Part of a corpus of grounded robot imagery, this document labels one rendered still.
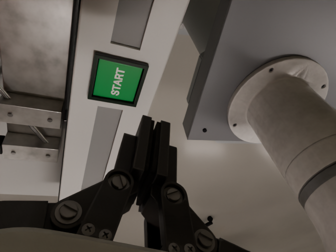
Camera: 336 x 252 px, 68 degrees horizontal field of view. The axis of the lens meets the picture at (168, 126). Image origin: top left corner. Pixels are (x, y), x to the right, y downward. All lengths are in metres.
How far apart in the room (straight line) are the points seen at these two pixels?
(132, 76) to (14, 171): 0.44
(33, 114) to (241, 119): 0.35
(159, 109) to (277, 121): 1.20
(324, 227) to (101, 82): 0.30
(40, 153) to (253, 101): 0.37
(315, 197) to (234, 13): 0.26
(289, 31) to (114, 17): 0.28
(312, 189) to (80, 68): 0.30
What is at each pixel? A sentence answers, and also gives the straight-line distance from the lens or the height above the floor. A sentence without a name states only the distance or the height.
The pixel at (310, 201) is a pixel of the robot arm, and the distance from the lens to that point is 0.37.
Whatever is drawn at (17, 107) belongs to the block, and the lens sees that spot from 0.39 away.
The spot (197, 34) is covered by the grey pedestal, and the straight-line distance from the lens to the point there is 0.71.
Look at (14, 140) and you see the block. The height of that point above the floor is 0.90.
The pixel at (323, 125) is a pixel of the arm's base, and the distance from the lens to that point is 0.39.
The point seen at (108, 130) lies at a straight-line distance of 0.34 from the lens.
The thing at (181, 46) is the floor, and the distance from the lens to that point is 1.36.
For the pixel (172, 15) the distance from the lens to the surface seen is 0.26.
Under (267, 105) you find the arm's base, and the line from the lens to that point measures 0.44.
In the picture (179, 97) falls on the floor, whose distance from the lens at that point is 1.53.
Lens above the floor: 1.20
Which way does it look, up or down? 46 degrees down
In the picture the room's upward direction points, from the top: 167 degrees clockwise
